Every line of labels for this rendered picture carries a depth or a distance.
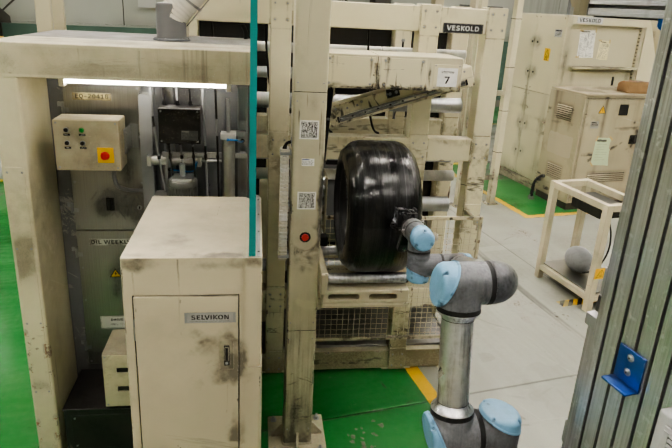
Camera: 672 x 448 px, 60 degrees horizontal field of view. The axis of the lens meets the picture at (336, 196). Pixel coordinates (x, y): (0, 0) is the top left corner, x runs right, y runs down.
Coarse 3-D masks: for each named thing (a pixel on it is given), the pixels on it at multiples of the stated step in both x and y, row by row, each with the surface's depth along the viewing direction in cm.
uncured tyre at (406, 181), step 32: (352, 160) 227; (384, 160) 225; (416, 160) 233; (352, 192) 220; (384, 192) 219; (416, 192) 222; (352, 224) 221; (384, 224) 219; (352, 256) 228; (384, 256) 226
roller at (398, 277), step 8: (360, 272) 241; (368, 272) 241; (376, 272) 241; (384, 272) 241; (392, 272) 242; (400, 272) 242; (328, 280) 238; (336, 280) 237; (344, 280) 237; (352, 280) 238; (360, 280) 238; (368, 280) 239; (376, 280) 239; (384, 280) 240; (392, 280) 240; (400, 280) 241
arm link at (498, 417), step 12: (480, 408) 158; (492, 408) 158; (504, 408) 159; (480, 420) 155; (492, 420) 154; (504, 420) 154; (516, 420) 155; (492, 432) 154; (504, 432) 153; (516, 432) 155; (492, 444) 154; (504, 444) 155; (516, 444) 157
